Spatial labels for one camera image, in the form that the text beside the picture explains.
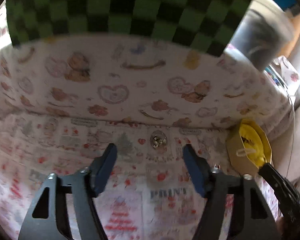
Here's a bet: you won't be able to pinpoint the silver ring cluster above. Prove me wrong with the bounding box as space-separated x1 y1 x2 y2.
150 130 167 149

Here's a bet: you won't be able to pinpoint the octagonal wooden jewelry box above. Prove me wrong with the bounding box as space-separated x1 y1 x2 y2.
226 119 272 177

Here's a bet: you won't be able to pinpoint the yellow cloth in box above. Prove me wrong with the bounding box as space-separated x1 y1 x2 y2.
236 124 267 168

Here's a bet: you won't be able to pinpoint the christmas print cloth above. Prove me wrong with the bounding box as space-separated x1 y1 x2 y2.
0 113 235 239

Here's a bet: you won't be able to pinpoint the teddy bear print cloth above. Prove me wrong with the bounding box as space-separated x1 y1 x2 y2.
0 5 294 139

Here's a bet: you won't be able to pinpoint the plastic jar with dark contents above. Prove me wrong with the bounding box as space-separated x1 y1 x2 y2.
230 0 294 72

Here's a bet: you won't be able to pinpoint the green checkered tissue box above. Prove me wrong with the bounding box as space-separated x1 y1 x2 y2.
6 0 251 56

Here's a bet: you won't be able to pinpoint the white cable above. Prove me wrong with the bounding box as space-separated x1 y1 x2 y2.
284 89 296 178

